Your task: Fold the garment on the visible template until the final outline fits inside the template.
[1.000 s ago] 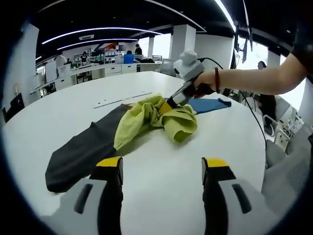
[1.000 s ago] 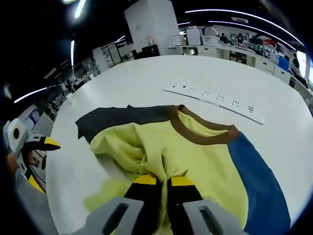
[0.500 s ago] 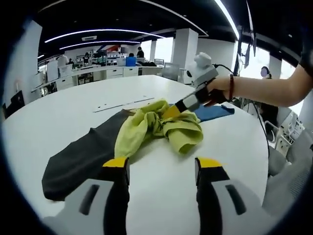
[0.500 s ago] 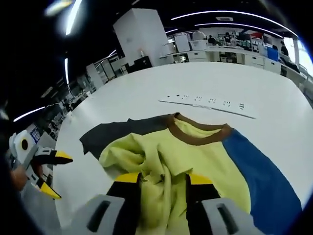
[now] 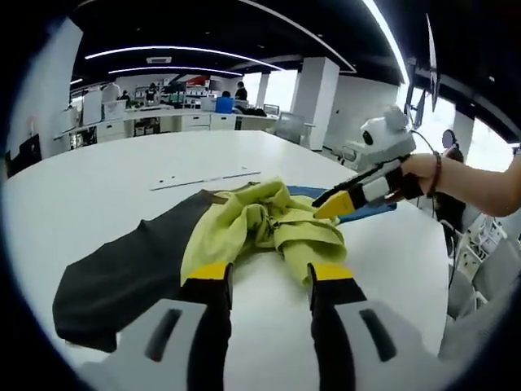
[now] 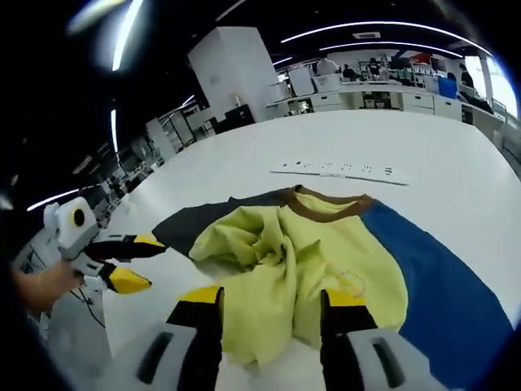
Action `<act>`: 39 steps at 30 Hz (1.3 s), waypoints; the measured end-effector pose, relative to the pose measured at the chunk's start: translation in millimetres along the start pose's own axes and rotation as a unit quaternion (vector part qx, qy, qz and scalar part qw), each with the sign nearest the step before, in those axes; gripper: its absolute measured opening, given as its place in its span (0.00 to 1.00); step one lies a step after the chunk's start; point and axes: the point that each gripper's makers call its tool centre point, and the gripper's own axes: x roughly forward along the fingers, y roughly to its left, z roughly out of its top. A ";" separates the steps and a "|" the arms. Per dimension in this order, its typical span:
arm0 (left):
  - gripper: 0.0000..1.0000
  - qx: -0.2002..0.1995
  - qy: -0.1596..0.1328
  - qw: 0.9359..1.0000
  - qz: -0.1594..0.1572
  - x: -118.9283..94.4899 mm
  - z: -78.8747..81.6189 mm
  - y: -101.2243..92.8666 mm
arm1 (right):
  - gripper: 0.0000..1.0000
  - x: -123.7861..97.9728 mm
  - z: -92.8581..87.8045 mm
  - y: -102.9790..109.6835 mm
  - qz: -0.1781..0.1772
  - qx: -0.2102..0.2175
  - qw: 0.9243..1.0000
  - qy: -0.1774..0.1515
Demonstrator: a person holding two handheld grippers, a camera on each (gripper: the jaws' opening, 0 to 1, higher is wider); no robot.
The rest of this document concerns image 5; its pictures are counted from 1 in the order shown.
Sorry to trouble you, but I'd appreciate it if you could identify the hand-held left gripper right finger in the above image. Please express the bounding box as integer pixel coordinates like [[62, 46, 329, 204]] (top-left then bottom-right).
[[307, 261, 443, 391]]

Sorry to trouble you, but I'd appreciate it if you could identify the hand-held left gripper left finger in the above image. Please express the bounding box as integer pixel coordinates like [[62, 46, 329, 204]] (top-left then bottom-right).
[[79, 261, 235, 391]]

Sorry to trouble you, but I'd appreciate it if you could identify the yellow blue black garment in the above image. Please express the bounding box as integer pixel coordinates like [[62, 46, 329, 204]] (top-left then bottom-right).
[[51, 176, 398, 354]]

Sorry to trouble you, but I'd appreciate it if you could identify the person's right hand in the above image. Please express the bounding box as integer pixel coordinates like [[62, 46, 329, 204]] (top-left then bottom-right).
[[390, 153, 440, 200]]

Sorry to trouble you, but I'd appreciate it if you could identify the grey mesh office chair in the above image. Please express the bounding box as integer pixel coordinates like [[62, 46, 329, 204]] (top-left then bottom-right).
[[276, 112, 305, 143]]

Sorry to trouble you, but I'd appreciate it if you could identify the ceiling light strip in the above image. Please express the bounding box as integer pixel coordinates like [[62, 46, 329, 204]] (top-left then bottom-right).
[[361, 0, 410, 82], [84, 44, 287, 71]]

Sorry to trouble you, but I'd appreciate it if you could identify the white desk row with cabinets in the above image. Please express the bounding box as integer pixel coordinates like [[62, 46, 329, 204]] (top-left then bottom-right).
[[55, 103, 282, 142]]

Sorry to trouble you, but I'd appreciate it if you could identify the white board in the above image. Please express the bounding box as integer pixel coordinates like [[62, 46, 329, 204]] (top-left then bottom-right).
[[82, 89, 103, 125]]

